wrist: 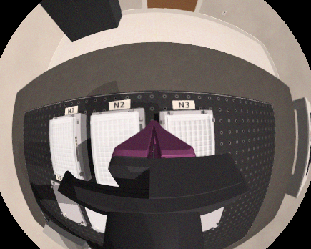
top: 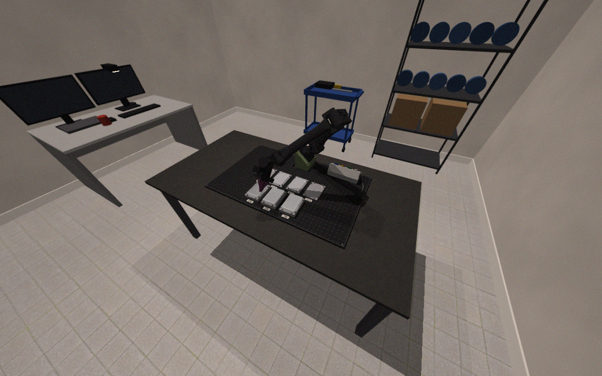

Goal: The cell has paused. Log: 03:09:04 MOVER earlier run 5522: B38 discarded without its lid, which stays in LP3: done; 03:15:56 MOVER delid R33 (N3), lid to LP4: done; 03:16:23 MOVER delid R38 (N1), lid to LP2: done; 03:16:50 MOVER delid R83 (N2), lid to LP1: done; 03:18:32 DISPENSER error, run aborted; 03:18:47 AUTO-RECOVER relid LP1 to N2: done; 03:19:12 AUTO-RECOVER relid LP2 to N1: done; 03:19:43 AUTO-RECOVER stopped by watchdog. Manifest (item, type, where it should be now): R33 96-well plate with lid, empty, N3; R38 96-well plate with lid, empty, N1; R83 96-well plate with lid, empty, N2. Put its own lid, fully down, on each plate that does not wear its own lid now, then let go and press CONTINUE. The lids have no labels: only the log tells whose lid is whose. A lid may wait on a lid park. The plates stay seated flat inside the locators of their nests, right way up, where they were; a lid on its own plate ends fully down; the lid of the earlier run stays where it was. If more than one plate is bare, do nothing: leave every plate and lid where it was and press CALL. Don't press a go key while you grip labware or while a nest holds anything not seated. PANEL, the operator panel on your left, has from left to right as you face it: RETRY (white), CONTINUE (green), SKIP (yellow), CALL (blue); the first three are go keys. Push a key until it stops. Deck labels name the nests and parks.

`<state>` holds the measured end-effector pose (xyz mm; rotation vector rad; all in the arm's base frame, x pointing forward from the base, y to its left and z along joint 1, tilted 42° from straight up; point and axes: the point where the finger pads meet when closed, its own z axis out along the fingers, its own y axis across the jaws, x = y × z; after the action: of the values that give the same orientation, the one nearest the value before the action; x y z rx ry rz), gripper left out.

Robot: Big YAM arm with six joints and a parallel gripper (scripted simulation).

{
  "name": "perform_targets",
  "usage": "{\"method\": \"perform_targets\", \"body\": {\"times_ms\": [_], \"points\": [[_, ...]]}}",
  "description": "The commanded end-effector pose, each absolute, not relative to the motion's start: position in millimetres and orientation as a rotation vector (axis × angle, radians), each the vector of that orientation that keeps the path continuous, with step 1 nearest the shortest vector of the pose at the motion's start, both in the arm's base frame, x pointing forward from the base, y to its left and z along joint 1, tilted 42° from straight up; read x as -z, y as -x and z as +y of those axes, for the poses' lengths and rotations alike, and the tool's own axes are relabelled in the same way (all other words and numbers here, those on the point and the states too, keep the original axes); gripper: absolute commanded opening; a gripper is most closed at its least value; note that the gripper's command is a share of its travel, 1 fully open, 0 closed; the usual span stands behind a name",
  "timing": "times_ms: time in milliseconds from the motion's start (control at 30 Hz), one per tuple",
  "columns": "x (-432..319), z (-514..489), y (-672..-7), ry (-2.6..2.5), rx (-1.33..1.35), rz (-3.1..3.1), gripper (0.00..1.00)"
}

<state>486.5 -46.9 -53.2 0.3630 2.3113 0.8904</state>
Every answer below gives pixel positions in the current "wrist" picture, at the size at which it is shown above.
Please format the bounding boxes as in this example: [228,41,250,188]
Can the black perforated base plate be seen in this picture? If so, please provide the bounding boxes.
[23,91,276,249]

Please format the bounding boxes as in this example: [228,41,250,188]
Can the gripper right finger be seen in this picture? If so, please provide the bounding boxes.
[154,120,196,158]

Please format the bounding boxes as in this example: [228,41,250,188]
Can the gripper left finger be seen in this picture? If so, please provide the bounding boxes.
[111,120,154,158]

